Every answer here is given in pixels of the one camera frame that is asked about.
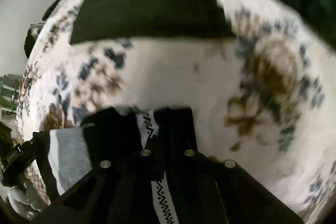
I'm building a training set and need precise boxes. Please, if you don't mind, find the black grey striped knit garment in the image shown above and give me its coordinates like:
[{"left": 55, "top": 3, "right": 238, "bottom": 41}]
[{"left": 32, "top": 105, "right": 198, "bottom": 224}]

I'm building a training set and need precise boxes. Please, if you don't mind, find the cream floral fleece bed blanket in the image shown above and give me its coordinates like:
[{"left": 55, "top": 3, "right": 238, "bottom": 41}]
[{"left": 17, "top": 0, "right": 335, "bottom": 223}]

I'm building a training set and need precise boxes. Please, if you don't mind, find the bedside clutter with black bag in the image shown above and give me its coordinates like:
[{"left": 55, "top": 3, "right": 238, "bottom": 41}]
[{"left": 24, "top": 0, "right": 60, "bottom": 58}]

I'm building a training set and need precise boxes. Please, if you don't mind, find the black folded garment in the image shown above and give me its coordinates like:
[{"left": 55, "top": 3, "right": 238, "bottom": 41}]
[{"left": 70, "top": 0, "right": 232, "bottom": 45}]

